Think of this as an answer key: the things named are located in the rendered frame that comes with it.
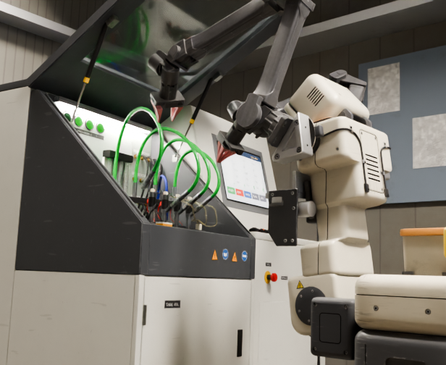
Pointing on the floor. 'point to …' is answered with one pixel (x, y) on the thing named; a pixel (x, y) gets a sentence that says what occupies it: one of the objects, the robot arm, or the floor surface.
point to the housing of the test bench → (0, 211)
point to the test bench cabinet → (81, 318)
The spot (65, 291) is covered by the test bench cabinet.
